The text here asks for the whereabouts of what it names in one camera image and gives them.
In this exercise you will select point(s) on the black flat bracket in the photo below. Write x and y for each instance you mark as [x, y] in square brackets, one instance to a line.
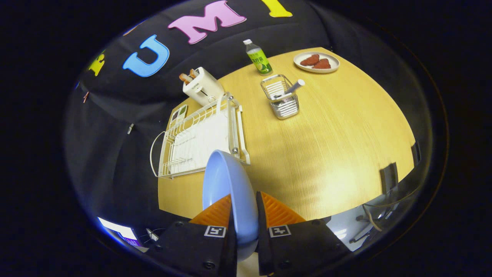
[389, 177]
[416, 154]

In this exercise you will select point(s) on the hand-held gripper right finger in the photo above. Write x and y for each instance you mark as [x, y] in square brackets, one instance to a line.
[300, 246]

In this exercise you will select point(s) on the red meat piece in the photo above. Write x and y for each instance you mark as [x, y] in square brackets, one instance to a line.
[310, 60]
[323, 64]

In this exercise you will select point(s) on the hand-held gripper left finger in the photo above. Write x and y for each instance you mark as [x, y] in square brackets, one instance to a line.
[192, 246]

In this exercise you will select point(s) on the white toaster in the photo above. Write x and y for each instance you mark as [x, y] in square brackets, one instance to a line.
[203, 90]

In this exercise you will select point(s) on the blue plate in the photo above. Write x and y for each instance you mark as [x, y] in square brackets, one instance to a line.
[226, 184]

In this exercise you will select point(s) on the green label drink bottle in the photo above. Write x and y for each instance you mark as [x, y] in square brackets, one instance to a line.
[259, 59]

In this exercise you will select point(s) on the black backdrop cloth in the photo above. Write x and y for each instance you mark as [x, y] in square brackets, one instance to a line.
[115, 100]

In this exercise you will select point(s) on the white plate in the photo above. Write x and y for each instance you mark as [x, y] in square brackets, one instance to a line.
[335, 61]

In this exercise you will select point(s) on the lit monitor screen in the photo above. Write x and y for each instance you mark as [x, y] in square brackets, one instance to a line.
[119, 229]

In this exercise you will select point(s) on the white compartment tray with beans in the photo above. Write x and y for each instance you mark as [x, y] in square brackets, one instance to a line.
[178, 115]

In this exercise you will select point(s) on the brown toast slice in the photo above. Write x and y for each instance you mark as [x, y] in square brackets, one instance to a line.
[185, 78]
[194, 72]

